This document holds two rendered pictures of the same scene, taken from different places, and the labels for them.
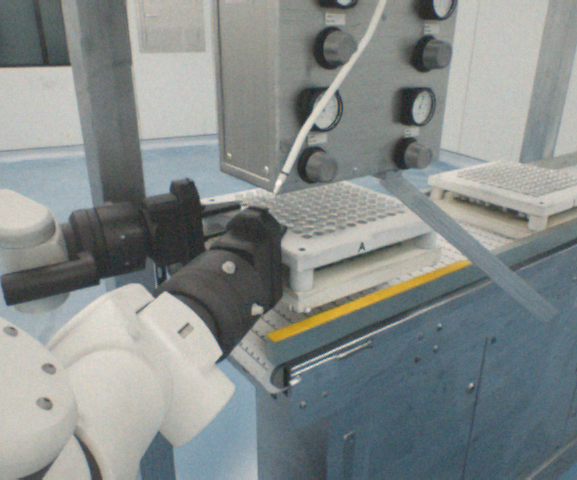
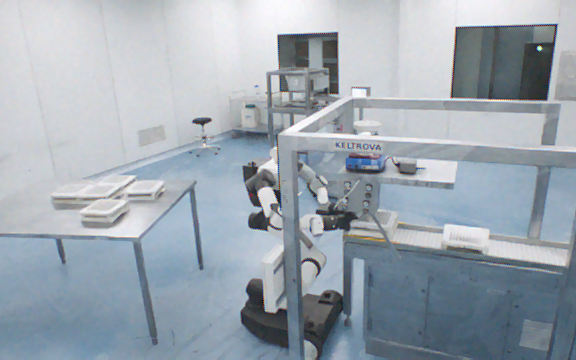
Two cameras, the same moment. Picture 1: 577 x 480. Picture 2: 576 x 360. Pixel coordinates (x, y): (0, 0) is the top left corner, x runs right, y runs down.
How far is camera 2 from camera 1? 227 cm
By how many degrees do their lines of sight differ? 55
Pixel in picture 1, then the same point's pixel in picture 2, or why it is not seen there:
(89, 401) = not seen: hidden behind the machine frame
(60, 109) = (490, 129)
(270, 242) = (345, 218)
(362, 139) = (354, 206)
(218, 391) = (318, 231)
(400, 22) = (361, 190)
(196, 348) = (319, 225)
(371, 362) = (368, 253)
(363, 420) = (376, 272)
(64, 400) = not seen: hidden behind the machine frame
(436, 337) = (390, 258)
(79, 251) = (328, 209)
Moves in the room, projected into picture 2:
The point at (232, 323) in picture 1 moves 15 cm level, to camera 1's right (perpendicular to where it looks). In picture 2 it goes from (326, 225) to (342, 234)
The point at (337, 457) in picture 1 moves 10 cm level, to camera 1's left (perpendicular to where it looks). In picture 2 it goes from (366, 276) to (356, 269)
